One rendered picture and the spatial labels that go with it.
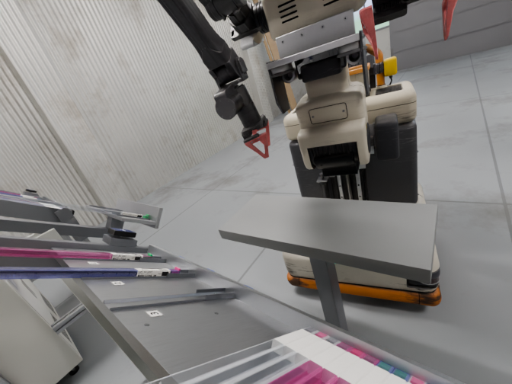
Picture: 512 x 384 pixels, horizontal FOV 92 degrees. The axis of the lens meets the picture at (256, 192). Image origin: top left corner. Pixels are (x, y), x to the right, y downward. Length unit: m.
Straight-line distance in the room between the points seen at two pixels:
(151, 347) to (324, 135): 0.76
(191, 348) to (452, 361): 1.03
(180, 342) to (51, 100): 3.12
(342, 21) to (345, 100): 0.21
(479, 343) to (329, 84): 1.02
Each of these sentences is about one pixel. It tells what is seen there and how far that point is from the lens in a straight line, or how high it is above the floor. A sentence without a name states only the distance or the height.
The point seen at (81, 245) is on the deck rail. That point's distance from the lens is 0.63.
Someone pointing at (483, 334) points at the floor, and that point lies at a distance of 1.29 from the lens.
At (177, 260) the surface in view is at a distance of 0.57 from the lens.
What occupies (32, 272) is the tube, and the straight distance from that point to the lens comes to 0.42.
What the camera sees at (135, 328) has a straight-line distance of 0.30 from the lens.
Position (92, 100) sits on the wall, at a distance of 3.56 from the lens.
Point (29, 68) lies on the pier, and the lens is 3.33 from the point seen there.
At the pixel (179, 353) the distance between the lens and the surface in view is 0.26.
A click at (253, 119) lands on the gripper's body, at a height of 0.92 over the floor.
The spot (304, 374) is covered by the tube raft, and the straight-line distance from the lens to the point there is 0.26.
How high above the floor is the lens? 1.03
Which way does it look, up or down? 25 degrees down
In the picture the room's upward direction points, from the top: 18 degrees counter-clockwise
